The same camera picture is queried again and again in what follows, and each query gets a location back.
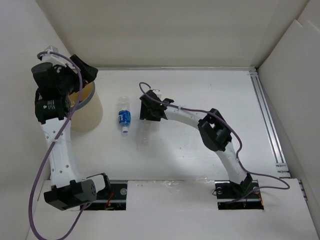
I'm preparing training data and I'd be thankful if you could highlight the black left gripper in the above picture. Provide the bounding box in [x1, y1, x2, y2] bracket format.
[55, 54, 98, 95]

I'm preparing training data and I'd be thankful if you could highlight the clear unlabelled plastic bottle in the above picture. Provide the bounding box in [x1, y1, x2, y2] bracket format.
[136, 120, 152, 151]

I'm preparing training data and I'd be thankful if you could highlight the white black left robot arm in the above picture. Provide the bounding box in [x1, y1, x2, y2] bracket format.
[31, 50, 112, 211]

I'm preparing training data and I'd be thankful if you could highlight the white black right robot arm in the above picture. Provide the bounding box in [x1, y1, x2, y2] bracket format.
[139, 90, 253, 199]

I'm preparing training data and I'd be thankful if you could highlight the beige bin with grey rim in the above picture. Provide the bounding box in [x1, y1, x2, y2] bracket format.
[71, 82, 103, 132]

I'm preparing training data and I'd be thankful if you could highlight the blue label bottle left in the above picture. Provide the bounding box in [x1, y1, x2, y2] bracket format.
[118, 96, 131, 134]

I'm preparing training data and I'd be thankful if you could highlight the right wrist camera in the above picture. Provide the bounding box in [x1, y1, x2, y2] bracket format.
[152, 89, 162, 99]

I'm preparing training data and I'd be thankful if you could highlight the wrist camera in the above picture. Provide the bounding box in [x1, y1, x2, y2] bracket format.
[152, 89, 162, 99]
[37, 45, 68, 67]

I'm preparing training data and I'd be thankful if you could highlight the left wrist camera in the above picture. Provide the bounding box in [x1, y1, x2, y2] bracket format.
[37, 45, 68, 67]

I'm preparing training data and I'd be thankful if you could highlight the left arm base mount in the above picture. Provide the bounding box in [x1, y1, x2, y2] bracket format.
[85, 180, 128, 211]

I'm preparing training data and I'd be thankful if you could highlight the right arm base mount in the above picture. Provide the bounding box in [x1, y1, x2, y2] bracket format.
[212, 180, 264, 210]

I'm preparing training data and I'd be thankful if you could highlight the aluminium rail right edge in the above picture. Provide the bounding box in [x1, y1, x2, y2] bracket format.
[249, 67, 291, 179]

